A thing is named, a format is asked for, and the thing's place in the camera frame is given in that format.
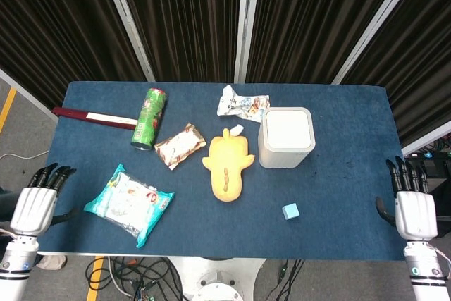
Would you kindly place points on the brown white snack packet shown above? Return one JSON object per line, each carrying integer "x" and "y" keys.
{"x": 179, "y": 146}

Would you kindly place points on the white partition post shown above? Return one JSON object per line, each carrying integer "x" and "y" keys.
{"x": 127, "y": 22}
{"x": 377, "y": 26}
{"x": 246, "y": 22}

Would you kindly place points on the yellow plush toy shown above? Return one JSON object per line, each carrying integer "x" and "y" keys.
{"x": 227, "y": 163}

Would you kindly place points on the teal snack bag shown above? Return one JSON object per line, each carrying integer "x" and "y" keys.
{"x": 128, "y": 204}

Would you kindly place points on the white square box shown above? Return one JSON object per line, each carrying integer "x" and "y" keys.
{"x": 285, "y": 139}

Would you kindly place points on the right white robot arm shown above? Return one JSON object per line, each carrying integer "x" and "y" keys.
{"x": 423, "y": 269}

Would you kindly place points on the small blue cube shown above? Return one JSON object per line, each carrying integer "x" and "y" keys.
{"x": 290, "y": 212}

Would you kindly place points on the blue table cloth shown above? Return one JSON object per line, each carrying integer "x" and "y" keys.
{"x": 317, "y": 188}

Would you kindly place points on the white partition base rail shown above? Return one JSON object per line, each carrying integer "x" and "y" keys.
{"x": 24, "y": 93}
{"x": 428, "y": 141}

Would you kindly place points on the dark pleated curtain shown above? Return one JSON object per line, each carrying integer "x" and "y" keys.
{"x": 310, "y": 19}
{"x": 419, "y": 68}
{"x": 56, "y": 26}
{"x": 186, "y": 19}

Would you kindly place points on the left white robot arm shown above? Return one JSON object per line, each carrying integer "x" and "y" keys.
{"x": 15, "y": 262}

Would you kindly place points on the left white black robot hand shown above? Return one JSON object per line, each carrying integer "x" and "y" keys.
{"x": 33, "y": 209}

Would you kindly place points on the green chip can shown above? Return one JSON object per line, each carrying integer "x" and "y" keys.
{"x": 149, "y": 117}

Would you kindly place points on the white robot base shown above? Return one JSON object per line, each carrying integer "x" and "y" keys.
{"x": 215, "y": 276}

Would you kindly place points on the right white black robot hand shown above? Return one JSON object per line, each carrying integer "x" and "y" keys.
{"x": 415, "y": 213}

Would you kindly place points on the crumpled white wrapper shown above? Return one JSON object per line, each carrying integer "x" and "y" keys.
{"x": 239, "y": 103}

